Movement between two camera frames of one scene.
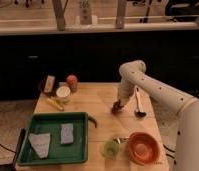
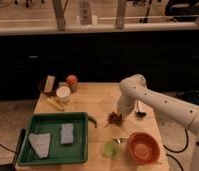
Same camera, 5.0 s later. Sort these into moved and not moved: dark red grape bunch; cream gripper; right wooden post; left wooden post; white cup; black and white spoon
Moved: dark red grape bunch; cream gripper
Not moved: white cup; right wooden post; left wooden post; black and white spoon
